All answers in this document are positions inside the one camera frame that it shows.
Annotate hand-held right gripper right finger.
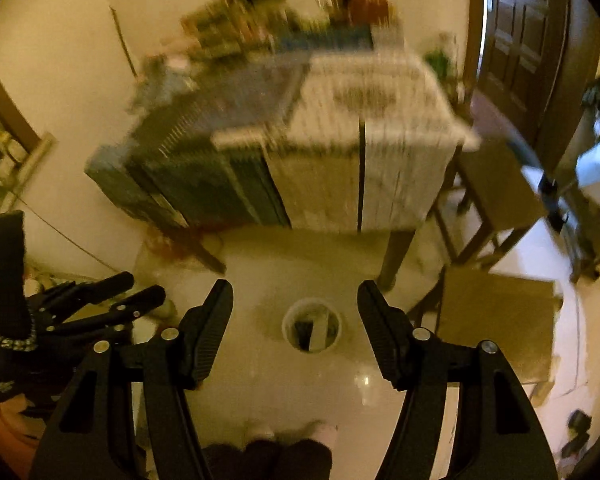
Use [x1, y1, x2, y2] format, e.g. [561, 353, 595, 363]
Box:
[356, 280, 557, 480]

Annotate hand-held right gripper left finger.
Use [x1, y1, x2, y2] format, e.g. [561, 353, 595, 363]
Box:
[26, 279, 235, 480]

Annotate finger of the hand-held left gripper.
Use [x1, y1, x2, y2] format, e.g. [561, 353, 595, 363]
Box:
[54, 285, 167, 337]
[39, 271, 135, 319]

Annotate white round bowl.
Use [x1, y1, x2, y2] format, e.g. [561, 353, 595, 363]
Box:
[281, 297, 343, 354]

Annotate wooden dining table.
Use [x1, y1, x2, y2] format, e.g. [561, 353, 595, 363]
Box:
[172, 225, 417, 289]

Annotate pink slipper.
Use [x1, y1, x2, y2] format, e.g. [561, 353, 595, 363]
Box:
[305, 421, 339, 444]

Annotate light wooden stool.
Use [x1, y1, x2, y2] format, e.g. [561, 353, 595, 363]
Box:
[412, 266, 564, 387]

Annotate person's dark trousers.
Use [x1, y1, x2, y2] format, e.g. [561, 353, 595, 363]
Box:
[202, 439, 334, 480]

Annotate patchwork patterned tablecloth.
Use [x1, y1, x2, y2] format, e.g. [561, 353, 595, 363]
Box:
[85, 50, 482, 234]

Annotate dark wooden stool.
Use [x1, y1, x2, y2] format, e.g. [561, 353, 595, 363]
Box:
[430, 135, 549, 267]

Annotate black shoe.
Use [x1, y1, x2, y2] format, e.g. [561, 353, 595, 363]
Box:
[561, 410, 594, 457]

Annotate thin wooden stick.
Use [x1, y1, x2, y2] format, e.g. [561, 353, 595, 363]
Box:
[109, 6, 139, 79]

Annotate brown panelled door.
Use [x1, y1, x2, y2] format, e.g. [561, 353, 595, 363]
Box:
[482, 0, 572, 127]

